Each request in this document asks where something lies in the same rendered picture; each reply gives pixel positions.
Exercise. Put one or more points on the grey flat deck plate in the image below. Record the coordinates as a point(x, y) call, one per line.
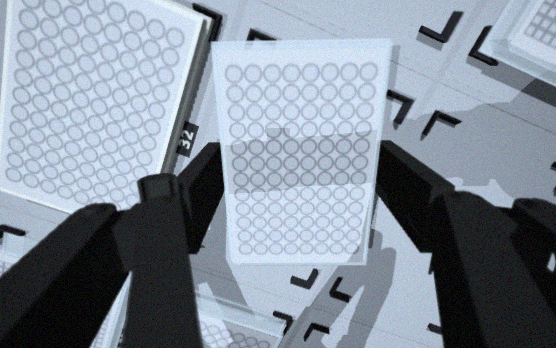
point(437, 77)

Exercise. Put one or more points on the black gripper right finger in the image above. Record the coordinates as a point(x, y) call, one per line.
point(486, 297)

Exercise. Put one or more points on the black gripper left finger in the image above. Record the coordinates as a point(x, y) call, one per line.
point(49, 297)

